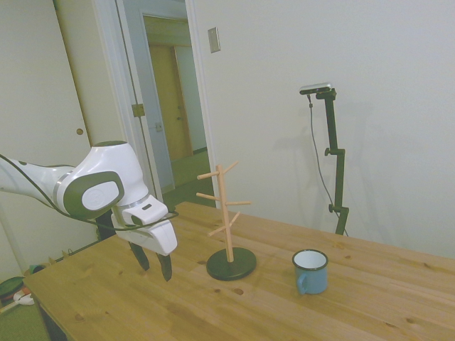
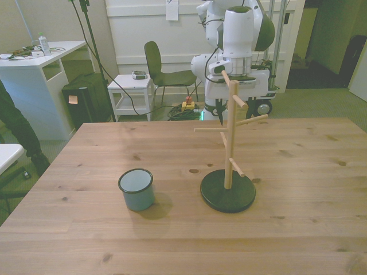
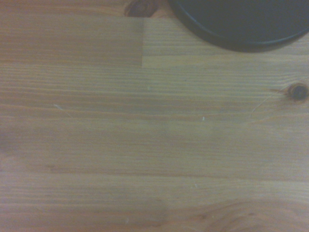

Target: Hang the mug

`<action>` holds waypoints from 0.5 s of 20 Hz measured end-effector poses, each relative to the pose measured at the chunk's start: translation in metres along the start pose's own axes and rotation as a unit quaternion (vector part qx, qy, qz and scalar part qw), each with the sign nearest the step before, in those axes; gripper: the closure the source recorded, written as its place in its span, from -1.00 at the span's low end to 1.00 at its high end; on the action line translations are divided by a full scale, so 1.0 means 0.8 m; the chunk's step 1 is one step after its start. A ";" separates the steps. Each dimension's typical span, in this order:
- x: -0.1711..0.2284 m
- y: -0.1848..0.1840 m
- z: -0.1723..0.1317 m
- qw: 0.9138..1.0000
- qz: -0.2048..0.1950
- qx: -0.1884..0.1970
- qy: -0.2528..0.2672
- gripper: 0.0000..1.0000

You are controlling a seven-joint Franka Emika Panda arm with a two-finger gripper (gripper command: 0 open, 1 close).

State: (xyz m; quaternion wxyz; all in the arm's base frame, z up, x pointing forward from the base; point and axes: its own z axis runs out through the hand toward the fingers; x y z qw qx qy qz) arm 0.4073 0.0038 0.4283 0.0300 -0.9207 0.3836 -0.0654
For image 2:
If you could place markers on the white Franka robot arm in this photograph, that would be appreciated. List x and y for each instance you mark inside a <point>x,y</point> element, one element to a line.
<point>238,34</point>

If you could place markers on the black box with orange note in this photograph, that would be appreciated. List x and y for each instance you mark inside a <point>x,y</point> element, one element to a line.
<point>86,106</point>

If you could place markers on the clear plastic bottle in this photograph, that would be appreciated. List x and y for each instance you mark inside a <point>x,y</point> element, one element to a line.
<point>45,44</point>

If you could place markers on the white seat edge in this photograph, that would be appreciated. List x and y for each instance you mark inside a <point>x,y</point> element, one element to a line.
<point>8,154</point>

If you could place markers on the black office chair base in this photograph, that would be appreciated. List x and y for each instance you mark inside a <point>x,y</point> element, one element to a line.
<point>11,183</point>

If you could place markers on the person leg dark trousers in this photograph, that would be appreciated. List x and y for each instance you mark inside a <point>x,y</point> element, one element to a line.
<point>17,123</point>

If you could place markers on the white mobile cart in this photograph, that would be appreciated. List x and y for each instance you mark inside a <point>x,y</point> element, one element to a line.
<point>273,93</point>

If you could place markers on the small white box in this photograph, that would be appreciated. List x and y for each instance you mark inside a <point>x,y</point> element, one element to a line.
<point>37,54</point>

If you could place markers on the yellow emergency stop button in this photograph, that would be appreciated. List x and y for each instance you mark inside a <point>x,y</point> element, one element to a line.
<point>188,104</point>

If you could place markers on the grey cart wheel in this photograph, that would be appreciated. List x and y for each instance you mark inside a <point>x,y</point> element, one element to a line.
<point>264,109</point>

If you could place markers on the dark olive chair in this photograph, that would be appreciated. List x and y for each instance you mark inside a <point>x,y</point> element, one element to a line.
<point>153,63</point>

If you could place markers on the wooden mug tree black base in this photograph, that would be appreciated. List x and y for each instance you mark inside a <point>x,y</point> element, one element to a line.
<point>228,197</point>

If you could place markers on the white paper sheet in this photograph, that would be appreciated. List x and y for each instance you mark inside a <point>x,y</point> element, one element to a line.
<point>172,10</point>

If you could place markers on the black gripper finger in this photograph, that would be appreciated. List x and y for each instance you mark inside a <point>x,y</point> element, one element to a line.
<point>221,110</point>
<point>250,107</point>

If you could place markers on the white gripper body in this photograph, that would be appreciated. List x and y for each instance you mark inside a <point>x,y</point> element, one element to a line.
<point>258,86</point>

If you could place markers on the small grey device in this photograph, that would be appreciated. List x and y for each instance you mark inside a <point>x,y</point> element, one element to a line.
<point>139,75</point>

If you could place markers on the black tripod stand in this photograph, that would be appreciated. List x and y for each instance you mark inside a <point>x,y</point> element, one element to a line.
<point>96,54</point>

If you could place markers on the white side stool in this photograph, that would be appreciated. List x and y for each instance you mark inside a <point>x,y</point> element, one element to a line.
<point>129,83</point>

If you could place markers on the light blue enamel mug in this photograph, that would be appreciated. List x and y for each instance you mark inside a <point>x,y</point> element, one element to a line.
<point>139,194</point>

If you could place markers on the black suitcase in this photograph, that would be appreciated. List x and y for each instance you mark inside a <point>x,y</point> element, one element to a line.
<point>354,63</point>

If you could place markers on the aluminium post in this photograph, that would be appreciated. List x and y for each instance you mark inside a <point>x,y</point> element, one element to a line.
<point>278,43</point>

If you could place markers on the white desk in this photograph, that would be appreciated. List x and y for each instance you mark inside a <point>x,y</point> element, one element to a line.
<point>25,86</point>

